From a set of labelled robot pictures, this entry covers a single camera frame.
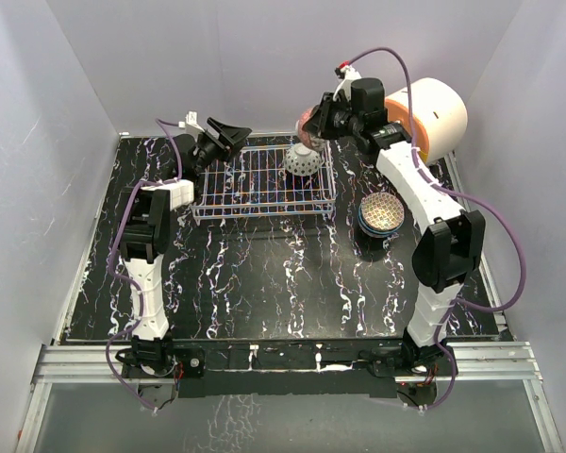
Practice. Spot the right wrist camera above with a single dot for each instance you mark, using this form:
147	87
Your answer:
347	74

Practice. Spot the aluminium rail frame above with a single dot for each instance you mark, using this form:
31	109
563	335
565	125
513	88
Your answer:
288	313

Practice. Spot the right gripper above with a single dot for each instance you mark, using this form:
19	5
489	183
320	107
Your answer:
313	125

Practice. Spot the round drawer cabinet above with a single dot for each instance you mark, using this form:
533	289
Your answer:
441	118

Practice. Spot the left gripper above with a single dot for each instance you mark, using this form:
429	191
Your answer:
236	136

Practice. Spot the green leaf bowl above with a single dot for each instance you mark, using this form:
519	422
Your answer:
373	232

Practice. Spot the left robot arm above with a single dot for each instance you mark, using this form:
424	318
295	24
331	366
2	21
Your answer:
143	235

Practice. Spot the white wire dish rack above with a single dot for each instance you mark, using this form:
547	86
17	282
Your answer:
255	184

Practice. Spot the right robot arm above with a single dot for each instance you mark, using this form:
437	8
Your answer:
405	132

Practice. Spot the beige patterned bowl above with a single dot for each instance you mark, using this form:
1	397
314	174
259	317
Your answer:
382	210

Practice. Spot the white diamond pattern bowl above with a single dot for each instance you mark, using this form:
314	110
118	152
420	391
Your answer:
301	161

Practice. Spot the pink floral bowl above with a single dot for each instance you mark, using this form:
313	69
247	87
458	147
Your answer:
306	132

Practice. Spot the black base frame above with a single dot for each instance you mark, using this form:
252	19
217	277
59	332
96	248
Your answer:
377	368

